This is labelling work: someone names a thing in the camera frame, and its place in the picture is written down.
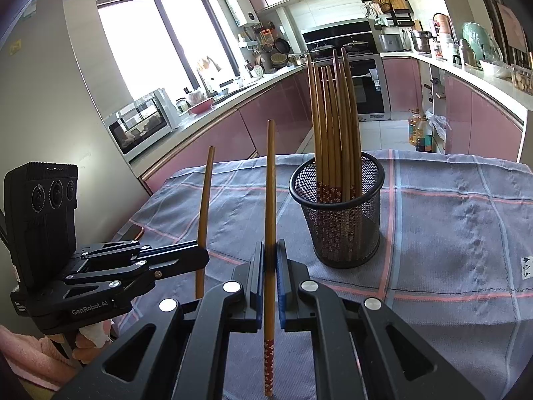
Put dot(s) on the person's left forearm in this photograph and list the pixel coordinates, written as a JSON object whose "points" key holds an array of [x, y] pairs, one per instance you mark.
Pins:
{"points": [[29, 358]]}

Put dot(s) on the steel stockpot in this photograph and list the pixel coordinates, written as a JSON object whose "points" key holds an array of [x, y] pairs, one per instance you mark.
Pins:
{"points": [[421, 41]]}

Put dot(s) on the person's left hand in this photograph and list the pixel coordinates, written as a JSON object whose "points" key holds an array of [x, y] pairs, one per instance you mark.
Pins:
{"points": [[91, 343]]}

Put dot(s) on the wooden cutting board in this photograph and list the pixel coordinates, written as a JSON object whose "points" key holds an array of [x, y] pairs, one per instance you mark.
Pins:
{"points": [[399, 2]]}

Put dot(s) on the large kitchen window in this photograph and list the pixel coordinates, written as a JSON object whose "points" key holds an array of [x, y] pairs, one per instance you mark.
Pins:
{"points": [[162, 46]]}

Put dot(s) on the white plastic bag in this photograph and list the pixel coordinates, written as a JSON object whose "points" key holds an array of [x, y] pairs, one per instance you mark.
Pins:
{"points": [[437, 127]]}

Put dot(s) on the white gas water heater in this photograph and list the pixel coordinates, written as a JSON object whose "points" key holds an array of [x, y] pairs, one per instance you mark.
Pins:
{"points": [[241, 8]]}

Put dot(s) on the woven bamboo basket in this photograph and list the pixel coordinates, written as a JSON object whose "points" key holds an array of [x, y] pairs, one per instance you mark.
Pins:
{"points": [[279, 59]]}

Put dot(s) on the steel thermos bottle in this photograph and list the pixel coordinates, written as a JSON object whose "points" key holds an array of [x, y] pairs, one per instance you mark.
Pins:
{"points": [[466, 52]]}

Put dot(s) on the black wall rack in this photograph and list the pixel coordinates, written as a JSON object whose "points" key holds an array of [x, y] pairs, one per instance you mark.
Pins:
{"points": [[391, 18]]}

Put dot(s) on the pink electric kettle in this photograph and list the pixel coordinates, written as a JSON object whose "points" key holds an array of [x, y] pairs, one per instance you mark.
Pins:
{"points": [[442, 25]]}

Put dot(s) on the yellow oil bottle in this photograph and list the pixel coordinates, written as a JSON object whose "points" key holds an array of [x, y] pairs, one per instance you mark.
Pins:
{"points": [[414, 129]]}

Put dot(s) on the black mesh holder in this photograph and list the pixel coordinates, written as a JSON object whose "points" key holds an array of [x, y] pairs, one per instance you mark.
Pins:
{"points": [[345, 233]]}

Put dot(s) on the pink wall picture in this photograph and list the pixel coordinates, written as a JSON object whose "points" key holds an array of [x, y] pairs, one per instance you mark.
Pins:
{"points": [[510, 25]]}

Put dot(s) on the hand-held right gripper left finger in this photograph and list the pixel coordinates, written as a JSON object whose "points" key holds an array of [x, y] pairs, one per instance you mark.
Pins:
{"points": [[247, 296]]}

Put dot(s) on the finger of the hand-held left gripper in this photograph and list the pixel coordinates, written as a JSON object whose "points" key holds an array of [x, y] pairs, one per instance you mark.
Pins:
{"points": [[166, 267], [166, 249]]}

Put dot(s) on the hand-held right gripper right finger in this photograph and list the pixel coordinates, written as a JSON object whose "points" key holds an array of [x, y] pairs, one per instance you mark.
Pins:
{"points": [[284, 291]]}

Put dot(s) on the white toaster oven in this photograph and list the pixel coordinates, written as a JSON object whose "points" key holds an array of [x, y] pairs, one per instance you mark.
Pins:
{"points": [[141, 123]]}

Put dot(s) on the dark oil bottle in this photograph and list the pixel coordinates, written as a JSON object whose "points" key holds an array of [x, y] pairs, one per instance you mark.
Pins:
{"points": [[424, 137]]}

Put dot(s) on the grey refrigerator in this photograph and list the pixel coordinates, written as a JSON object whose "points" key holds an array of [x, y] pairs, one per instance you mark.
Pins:
{"points": [[54, 91]]}

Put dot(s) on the black integrated stove oven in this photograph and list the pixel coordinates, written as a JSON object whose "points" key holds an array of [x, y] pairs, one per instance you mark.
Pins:
{"points": [[370, 91]]}

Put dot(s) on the pink bowl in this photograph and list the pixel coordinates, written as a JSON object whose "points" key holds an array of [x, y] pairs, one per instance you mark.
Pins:
{"points": [[200, 106]]}

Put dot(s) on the pale green covered appliance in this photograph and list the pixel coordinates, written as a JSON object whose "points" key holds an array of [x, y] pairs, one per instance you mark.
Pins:
{"points": [[479, 41]]}

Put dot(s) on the pink base cabinet peninsula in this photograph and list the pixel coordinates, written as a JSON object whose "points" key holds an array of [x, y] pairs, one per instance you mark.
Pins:
{"points": [[470, 112]]}

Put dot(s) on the bunch of wooden chopsticks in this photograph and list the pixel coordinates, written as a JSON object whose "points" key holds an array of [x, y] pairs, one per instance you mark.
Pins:
{"points": [[329, 133]]}

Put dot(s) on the black lidded wok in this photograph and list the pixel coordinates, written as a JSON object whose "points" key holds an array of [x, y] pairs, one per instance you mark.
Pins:
{"points": [[321, 48], [356, 46]]}

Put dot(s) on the black hanging frying pan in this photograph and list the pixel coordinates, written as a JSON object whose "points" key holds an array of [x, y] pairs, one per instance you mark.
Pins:
{"points": [[282, 46]]}

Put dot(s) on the pink base cabinet with sink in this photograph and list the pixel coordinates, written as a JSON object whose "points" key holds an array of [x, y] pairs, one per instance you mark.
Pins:
{"points": [[233, 133]]}

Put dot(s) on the blue plaid tablecloth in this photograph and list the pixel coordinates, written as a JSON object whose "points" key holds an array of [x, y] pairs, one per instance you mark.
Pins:
{"points": [[437, 237]]}

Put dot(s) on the red-ended wooden chopstick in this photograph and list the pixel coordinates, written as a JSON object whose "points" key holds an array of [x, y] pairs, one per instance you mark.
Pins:
{"points": [[270, 175], [205, 200]]}

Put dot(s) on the clear egg container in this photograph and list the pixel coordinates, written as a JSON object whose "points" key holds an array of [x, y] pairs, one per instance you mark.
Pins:
{"points": [[522, 77]]}

